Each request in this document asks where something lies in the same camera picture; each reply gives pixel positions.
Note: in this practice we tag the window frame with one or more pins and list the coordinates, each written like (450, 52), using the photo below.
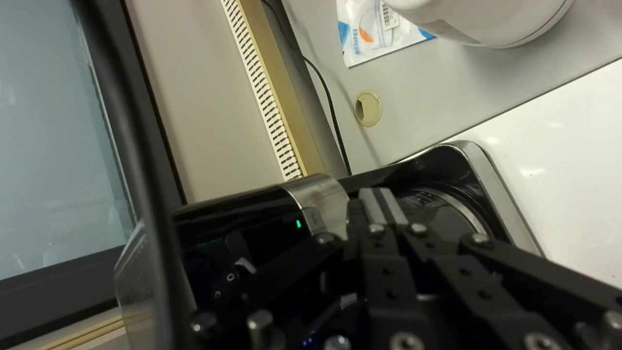
(79, 144)

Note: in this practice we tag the perforated baseboard trunking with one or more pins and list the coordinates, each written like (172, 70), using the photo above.
(273, 87)

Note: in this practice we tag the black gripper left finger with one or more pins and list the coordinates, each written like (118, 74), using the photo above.
(406, 301)

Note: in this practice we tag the white mini fridge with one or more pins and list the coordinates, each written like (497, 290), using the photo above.
(561, 157)

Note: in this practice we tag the black silver coffee machine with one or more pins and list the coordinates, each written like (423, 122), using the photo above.
(277, 268)

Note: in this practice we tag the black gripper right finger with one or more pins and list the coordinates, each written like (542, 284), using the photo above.
(516, 299)

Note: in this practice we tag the white electric kettle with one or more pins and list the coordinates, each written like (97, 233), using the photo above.
(495, 23)

